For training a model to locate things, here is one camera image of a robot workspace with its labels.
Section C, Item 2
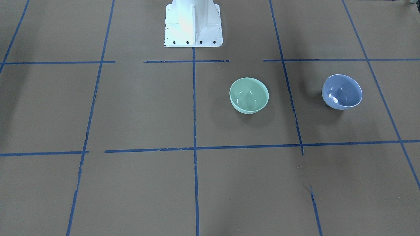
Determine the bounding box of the white pedestal column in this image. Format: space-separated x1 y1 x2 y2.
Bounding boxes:
164 0 223 48

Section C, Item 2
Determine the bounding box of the green bowl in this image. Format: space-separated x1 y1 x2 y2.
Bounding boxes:
229 77 269 114

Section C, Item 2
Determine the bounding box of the blue bowl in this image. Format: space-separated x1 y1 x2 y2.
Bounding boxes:
321 74 363 110

